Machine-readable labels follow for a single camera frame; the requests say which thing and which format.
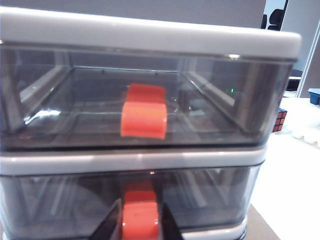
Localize white plastic drawer cabinet frame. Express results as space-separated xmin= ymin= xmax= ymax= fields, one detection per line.
xmin=0 ymin=6 xmax=303 ymax=240

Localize brown desk partition panel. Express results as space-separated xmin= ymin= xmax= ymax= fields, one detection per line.
xmin=0 ymin=0 xmax=267 ymax=30

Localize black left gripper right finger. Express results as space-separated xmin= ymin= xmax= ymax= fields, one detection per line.
xmin=158 ymin=202 xmax=183 ymax=240

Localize white framed partition panel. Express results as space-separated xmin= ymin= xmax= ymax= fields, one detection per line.
xmin=297 ymin=0 xmax=320 ymax=99

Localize smoky drawer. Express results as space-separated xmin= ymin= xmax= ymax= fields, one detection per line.
xmin=0 ymin=41 xmax=298 ymax=151
xmin=0 ymin=162 xmax=263 ymax=240

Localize smoky drawer under cabinet lid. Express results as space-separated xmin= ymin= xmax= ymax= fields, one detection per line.
xmin=0 ymin=41 xmax=298 ymax=151

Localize brown cardboard box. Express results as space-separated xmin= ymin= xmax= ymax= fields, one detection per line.
xmin=246 ymin=203 xmax=283 ymax=240

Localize blue plastic container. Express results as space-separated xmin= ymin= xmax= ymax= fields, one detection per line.
xmin=307 ymin=88 xmax=320 ymax=109

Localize white ridged tray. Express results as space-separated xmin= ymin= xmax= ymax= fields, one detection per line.
xmin=286 ymin=123 xmax=320 ymax=146

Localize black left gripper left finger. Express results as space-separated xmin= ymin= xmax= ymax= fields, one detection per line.
xmin=91 ymin=198 xmax=123 ymax=240

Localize Rubik's cube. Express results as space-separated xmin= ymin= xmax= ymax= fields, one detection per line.
xmin=271 ymin=108 xmax=288 ymax=133

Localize black office chair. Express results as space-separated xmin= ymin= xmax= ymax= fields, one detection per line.
xmin=260 ymin=8 xmax=288 ymax=31

